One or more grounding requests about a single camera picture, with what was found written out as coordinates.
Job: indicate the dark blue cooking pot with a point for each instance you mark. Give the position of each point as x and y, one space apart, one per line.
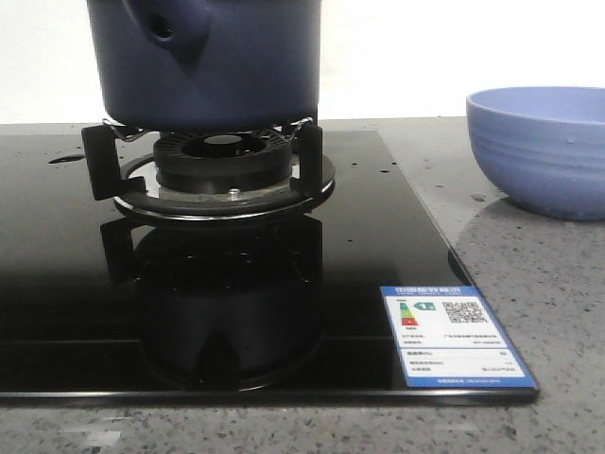
207 65

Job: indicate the black pot support grate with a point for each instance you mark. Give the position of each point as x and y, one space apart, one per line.
136 193

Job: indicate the black gas burner head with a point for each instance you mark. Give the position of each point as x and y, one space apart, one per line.
214 164

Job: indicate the blue energy efficiency label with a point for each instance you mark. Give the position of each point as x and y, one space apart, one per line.
448 337

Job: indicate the black glass gas cooktop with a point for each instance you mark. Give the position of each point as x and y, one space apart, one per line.
97 310

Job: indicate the light blue ceramic bowl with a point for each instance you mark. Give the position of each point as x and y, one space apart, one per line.
543 146

